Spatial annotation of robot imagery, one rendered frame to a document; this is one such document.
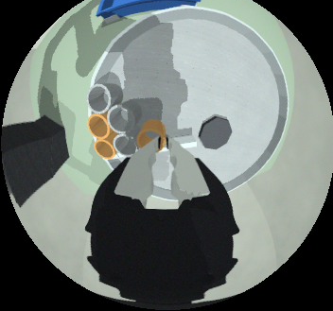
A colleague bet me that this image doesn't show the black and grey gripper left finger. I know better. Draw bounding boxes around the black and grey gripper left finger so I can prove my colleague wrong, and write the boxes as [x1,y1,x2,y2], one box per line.
[85,136,161,233]

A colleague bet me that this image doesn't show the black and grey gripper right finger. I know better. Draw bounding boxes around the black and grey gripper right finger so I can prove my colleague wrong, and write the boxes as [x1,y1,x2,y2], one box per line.
[166,136,239,235]

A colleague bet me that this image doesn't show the bronze bushing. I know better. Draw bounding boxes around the bronze bushing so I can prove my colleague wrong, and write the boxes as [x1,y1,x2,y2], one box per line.
[87,112,113,139]
[136,119,166,153]
[94,131,117,159]

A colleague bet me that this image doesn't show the grey metal sleeve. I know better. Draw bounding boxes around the grey metal sleeve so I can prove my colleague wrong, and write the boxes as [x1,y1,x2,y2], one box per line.
[107,100,142,134]
[114,125,141,157]
[87,83,123,114]

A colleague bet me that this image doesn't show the grey round turntable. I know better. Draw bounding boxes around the grey round turntable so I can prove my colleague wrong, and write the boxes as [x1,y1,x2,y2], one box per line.
[90,6,289,201]

